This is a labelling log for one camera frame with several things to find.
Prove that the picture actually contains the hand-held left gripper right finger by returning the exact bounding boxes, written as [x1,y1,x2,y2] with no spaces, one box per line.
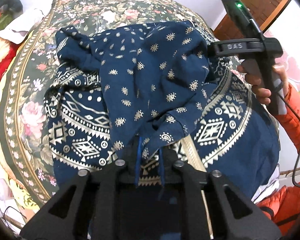
[159,149,282,240]

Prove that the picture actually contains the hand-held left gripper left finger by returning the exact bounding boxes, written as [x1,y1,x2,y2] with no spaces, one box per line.
[19,139,141,240]

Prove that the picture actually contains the navy patterned hooded garment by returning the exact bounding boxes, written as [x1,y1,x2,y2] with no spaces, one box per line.
[44,21,280,240]

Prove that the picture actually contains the person's right hand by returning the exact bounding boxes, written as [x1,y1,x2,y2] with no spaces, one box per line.
[237,64,290,105]

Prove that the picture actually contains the wooden door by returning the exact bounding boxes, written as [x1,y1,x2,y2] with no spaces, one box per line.
[213,0,292,40]

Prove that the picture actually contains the white sliding wardrobe door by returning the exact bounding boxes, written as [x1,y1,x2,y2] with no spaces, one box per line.
[262,0,300,98]

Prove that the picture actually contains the person's orange jacket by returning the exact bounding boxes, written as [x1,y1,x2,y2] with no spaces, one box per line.
[255,177,300,233]

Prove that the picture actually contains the floral bedspread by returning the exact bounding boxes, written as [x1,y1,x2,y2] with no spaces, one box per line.
[0,0,223,205]

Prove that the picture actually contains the red plush toy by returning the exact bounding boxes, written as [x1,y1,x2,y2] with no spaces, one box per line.
[0,34,18,93]

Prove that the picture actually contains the white pillow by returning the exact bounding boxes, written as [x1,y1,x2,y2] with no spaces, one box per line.
[0,7,44,43]

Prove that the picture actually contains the green patterned box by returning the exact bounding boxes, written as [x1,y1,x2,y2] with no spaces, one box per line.
[0,12,13,30]

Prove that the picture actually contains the grey neck pillow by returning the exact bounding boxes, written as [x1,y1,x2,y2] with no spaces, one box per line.
[5,0,23,15]

